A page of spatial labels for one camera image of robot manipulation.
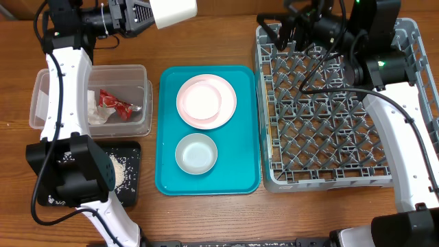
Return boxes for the cream cup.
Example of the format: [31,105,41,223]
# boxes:
[150,0,198,29]

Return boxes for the red snack wrapper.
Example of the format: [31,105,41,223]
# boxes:
[99,89,142,121]

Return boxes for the white napkin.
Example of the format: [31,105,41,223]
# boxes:
[87,90,116,125]

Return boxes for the pink bowl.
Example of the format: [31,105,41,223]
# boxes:
[182,82,222,120]

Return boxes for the rice and food scraps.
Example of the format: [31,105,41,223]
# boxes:
[47,150,138,206]

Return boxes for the grey bowl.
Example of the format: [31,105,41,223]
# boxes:
[175,133,218,175]

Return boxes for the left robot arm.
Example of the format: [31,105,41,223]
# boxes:
[25,0,154,246]

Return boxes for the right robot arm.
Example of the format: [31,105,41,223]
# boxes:
[257,0,438,247]

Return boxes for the clear plastic bin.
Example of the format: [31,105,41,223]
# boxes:
[29,64,153,139]

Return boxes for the pink plate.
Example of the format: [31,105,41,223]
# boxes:
[176,74,237,130]

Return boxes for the grey dish rack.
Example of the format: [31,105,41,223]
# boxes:
[252,17,439,193]

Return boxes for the black plastic tray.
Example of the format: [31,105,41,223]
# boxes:
[37,141,141,208]

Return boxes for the teal plastic tray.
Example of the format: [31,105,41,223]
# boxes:
[155,65,261,196]

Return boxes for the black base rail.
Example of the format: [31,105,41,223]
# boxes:
[151,237,335,247]

